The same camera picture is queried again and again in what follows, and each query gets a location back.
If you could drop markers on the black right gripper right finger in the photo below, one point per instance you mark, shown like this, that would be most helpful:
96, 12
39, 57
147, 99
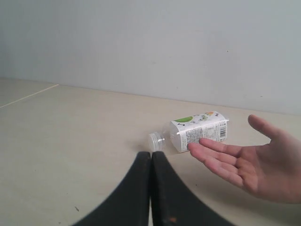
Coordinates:
173, 203

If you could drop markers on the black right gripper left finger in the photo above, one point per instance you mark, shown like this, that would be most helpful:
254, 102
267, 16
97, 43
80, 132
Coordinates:
128, 204

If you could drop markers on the square white green label bottle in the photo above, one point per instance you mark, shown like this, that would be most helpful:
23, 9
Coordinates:
177, 134

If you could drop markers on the person's open hand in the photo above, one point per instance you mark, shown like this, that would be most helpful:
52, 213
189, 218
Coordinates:
271, 172

